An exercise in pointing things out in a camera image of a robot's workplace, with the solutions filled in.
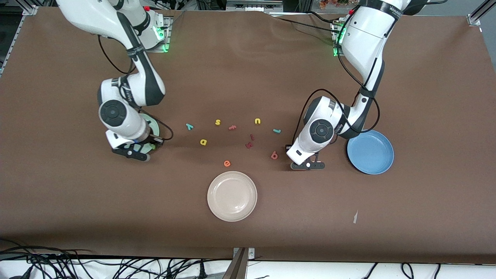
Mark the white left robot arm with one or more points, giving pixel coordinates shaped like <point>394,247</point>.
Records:
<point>321,130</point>

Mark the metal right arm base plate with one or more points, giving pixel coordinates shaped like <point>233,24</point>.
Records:
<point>167,42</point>

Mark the grey metal box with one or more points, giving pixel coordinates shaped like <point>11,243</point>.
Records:
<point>254,4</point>

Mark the orange artificial flowers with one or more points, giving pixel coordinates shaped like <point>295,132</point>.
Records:
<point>337,3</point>

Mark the grey camera pole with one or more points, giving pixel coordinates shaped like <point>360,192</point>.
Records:
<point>237,267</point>

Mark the white tape scrap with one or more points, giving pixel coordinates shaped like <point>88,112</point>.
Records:
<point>355,217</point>

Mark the beige plate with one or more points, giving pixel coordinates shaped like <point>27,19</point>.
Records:
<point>231,196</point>

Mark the green plate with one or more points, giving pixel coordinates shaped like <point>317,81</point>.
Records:
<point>153,126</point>

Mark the aluminium frame rail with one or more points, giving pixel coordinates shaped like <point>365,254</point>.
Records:
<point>23,27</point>
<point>473,19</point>

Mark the silver metal bracket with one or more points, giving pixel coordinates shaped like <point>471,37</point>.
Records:
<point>251,254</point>

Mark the blue plate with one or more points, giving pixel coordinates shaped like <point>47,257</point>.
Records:
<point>372,155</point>

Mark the red foam letter b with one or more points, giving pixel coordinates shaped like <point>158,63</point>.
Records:
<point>274,155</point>

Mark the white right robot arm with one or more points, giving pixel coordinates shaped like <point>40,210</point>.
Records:
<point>116,112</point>

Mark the dark red foam letter k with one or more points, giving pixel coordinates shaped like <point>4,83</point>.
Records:
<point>249,145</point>

